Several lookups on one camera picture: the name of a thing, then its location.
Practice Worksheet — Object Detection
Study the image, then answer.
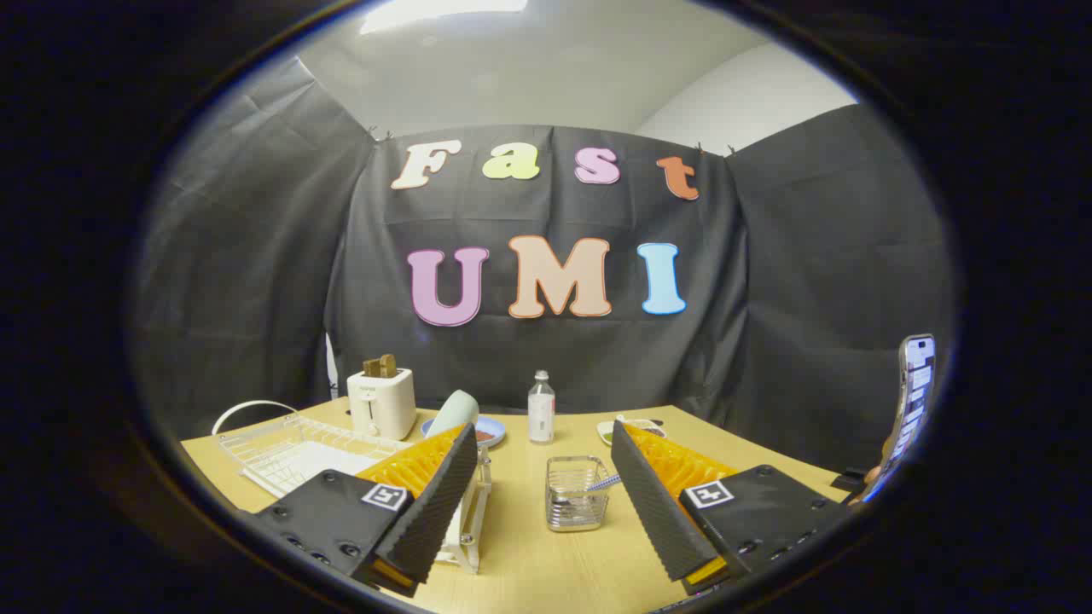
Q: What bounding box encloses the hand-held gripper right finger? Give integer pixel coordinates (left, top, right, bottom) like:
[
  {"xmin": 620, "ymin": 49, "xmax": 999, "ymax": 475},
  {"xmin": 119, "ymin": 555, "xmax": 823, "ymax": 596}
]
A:
[{"xmin": 610, "ymin": 420, "xmax": 854, "ymax": 596}]

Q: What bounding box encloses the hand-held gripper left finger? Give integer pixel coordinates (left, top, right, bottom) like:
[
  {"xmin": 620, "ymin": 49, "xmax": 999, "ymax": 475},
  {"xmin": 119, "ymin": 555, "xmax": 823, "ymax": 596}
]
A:
[{"xmin": 252, "ymin": 424, "xmax": 480, "ymax": 598}]

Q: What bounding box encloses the ceiling light panel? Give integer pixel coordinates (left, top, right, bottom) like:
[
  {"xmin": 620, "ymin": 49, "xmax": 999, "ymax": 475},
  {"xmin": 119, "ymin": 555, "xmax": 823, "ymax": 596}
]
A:
[{"xmin": 358, "ymin": 0, "xmax": 530, "ymax": 37}]

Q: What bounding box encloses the pale green plate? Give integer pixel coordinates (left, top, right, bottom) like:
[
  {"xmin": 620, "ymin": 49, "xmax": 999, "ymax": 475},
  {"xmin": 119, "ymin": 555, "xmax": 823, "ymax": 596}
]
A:
[{"xmin": 427, "ymin": 390, "xmax": 479, "ymax": 440}]

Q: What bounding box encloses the white wire dish rack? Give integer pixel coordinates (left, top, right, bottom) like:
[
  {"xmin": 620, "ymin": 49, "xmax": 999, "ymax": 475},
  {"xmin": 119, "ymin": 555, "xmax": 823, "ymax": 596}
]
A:
[{"xmin": 212, "ymin": 399, "xmax": 493, "ymax": 574}]

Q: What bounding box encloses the white drip tray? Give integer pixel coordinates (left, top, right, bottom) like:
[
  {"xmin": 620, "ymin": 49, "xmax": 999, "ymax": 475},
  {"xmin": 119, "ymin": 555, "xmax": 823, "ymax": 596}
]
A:
[{"xmin": 256, "ymin": 439, "xmax": 380, "ymax": 497}]

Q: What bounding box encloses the white toaster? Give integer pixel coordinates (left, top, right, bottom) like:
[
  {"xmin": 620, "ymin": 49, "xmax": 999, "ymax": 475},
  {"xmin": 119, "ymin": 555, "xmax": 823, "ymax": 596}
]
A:
[{"xmin": 346, "ymin": 367, "xmax": 418, "ymax": 441}]

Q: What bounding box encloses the white divided bean dish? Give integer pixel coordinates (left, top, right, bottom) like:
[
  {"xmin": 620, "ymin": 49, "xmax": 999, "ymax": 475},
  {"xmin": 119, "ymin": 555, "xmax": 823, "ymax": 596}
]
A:
[{"xmin": 596, "ymin": 415, "xmax": 668, "ymax": 446}]

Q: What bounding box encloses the smartphone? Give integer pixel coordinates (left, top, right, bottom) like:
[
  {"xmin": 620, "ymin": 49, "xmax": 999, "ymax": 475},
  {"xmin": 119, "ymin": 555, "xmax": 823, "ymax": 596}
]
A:
[{"xmin": 862, "ymin": 333, "xmax": 938, "ymax": 504}]

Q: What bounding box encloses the metal wire basket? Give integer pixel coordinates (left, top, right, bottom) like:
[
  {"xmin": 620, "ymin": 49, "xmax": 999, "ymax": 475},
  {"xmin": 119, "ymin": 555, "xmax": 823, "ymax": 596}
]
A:
[{"xmin": 546, "ymin": 455, "xmax": 612, "ymax": 533}]

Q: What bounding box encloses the clear plastic bottle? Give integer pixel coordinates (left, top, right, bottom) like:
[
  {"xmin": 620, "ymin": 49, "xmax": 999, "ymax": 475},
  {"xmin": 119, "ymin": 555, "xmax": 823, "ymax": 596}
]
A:
[{"xmin": 527, "ymin": 370, "xmax": 556, "ymax": 445}]

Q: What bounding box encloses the blue plate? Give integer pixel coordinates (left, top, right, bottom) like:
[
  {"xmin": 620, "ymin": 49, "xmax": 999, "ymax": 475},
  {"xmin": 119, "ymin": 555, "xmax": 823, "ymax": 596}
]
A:
[{"xmin": 421, "ymin": 415, "xmax": 507, "ymax": 449}]

